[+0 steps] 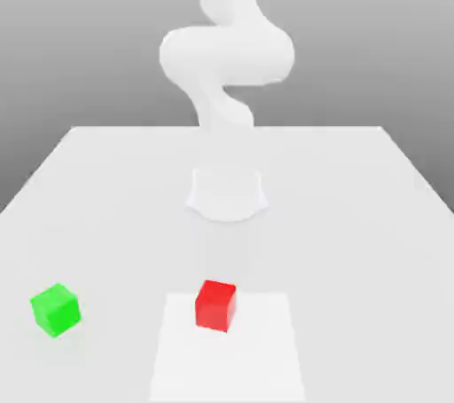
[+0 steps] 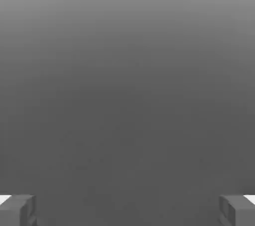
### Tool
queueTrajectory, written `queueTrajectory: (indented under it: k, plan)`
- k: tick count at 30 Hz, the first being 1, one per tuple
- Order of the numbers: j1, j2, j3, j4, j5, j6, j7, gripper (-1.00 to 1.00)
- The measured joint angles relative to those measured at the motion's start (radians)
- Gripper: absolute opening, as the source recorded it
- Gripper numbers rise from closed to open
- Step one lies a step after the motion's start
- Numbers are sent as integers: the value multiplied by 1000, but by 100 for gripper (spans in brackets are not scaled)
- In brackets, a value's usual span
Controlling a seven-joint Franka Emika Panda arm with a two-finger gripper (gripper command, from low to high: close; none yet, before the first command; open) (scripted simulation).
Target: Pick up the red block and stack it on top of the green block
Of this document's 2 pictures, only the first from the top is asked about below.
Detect small red cube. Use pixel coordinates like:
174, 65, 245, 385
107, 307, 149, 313
194, 279, 238, 334

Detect small green cube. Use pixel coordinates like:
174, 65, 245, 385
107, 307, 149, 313
29, 282, 82, 339

